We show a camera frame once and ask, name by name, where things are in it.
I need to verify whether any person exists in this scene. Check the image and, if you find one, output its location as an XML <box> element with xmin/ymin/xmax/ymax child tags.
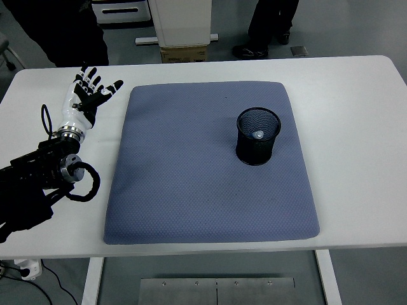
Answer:
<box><xmin>231</xmin><ymin>0</ymin><xmax>301</xmax><ymax>60</ymax></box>
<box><xmin>6</xmin><ymin>0</ymin><xmax>110</xmax><ymax>68</ymax></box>

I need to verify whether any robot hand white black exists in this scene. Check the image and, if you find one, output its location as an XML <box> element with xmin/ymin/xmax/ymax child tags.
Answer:
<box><xmin>59</xmin><ymin>62</ymin><xmax>125</xmax><ymax>130</ymax></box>

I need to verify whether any white cabinet with dark slot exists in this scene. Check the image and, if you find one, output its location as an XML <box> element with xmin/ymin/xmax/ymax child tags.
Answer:
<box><xmin>92</xmin><ymin>0</ymin><xmax>152</xmax><ymax>25</ymax></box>

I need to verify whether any blue-grey textured mat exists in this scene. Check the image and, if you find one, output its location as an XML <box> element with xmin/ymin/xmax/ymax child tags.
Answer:
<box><xmin>103</xmin><ymin>81</ymin><xmax>321</xmax><ymax>245</ymax></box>

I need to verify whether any white power strip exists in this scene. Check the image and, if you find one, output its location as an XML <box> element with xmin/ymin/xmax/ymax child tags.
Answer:
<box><xmin>14</xmin><ymin>259</ymin><xmax>43</xmax><ymax>281</ymax></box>

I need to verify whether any white upright stand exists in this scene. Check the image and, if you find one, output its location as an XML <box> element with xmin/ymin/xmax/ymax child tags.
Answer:
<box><xmin>148</xmin><ymin>0</ymin><xmax>213</xmax><ymax>48</ymax></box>

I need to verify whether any black floor cable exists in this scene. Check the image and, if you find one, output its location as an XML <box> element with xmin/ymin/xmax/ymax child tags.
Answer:
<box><xmin>40</xmin><ymin>263</ymin><xmax>79</xmax><ymax>305</ymax></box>
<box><xmin>0</xmin><ymin>275</ymin><xmax>52</xmax><ymax>305</ymax></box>

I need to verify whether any white stand base bar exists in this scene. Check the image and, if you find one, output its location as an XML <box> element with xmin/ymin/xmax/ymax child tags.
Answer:
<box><xmin>135</xmin><ymin>32</ymin><xmax>219</xmax><ymax>46</ymax></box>

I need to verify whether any black mesh pen holder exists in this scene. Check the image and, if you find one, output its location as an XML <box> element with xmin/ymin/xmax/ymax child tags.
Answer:
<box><xmin>235</xmin><ymin>107</ymin><xmax>282</xmax><ymax>166</ymax></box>

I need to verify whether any white table leg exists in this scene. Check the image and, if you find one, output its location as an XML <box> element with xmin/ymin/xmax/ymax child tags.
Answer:
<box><xmin>314</xmin><ymin>249</ymin><xmax>343</xmax><ymax>305</ymax></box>
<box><xmin>81</xmin><ymin>256</ymin><xmax>105</xmax><ymax>305</ymax></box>

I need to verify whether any brown cardboard box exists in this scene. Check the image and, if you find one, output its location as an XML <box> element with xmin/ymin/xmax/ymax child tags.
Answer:
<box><xmin>160</xmin><ymin>45</ymin><xmax>207</xmax><ymax>64</ymax></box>

